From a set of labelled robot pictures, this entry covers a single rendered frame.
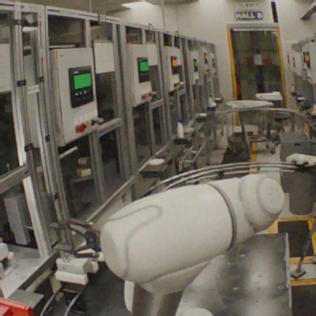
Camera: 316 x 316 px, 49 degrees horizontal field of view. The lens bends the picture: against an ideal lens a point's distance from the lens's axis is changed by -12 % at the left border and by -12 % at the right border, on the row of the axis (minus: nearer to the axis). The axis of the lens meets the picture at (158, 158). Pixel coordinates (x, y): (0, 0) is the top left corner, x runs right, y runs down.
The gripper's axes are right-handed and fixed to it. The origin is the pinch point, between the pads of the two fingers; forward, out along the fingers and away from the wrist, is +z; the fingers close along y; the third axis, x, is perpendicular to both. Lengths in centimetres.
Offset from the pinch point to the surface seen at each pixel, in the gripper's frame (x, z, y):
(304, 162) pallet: -191, -105, -28
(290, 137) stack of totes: -409, -110, -54
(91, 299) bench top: -22, 6, -45
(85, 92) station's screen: -73, 18, 44
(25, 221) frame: -29.5, 38.0, -9.8
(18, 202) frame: -27.2, 38.0, 1.1
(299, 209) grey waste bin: -276, -111, -105
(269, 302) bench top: -27, -74, -44
